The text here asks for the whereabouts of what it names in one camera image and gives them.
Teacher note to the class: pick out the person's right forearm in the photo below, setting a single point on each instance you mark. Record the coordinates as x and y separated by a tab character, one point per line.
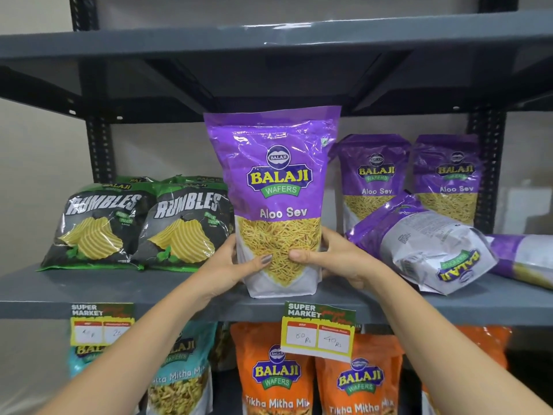
440	350

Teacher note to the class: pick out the teal snack pouch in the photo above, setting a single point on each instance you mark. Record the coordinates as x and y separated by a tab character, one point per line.
183	380
86	356

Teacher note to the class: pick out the person's left forearm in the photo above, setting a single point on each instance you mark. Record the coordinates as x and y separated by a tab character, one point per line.
142	350

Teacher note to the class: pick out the yellow green price tag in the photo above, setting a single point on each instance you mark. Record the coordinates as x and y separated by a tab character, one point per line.
317	332
102	324

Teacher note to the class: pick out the person's left thumb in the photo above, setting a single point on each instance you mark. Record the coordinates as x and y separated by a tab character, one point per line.
258	264

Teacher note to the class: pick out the orange snack pouch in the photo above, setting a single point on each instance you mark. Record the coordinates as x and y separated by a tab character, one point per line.
360	384
272	376
488	341

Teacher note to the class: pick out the grey metal shelf rack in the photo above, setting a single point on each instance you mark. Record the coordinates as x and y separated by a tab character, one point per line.
259	41

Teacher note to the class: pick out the person's right thumb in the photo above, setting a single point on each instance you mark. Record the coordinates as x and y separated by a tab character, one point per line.
306	257

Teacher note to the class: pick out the purple snack pouch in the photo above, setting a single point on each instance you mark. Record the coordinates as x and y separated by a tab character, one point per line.
276	168
373	177
423	246
525	259
447	181

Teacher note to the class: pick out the person's left hand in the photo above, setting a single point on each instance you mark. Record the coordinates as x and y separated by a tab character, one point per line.
224	272

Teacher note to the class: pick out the person's right hand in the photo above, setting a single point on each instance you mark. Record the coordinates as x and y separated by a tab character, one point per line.
345	265

